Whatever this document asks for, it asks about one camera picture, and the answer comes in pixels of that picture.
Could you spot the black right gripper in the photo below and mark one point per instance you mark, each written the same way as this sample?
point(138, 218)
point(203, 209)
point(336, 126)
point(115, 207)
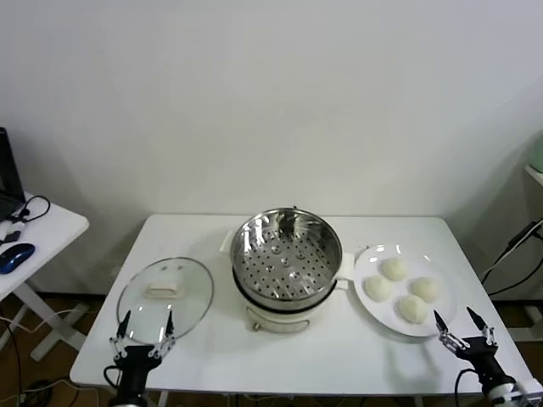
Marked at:
point(483, 358)

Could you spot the black laptop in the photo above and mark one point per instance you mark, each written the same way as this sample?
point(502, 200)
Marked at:
point(8, 169)

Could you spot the white electric cooking pot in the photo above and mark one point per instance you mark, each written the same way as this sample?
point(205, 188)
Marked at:
point(275, 320)

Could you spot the white rack foot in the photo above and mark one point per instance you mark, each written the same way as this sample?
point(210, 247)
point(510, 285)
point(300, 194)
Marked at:
point(526, 324)

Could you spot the glass pot lid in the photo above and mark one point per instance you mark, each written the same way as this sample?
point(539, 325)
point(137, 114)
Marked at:
point(191, 292)

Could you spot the white steamed baozi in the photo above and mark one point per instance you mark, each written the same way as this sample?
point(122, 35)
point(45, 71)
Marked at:
point(424, 289)
point(378, 289)
point(394, 269)
point(412, 308)

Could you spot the white round plate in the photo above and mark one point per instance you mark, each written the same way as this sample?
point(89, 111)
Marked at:
point(373, 311)

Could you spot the white side desk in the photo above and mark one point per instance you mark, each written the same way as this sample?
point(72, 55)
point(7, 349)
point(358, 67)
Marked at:
point(55, 237)

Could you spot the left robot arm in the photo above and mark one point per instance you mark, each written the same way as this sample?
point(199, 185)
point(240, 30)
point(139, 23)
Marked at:
point(127, 401)

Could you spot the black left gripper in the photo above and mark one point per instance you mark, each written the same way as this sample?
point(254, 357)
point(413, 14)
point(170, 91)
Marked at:
point(136, 356)

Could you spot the stainless steel steamer basket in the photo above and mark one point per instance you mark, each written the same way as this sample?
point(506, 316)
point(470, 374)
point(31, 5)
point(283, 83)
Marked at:
point(288, 258)

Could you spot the blue computer mouse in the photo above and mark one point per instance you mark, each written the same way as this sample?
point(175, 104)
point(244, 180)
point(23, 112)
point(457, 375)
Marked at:
point(15, 256)

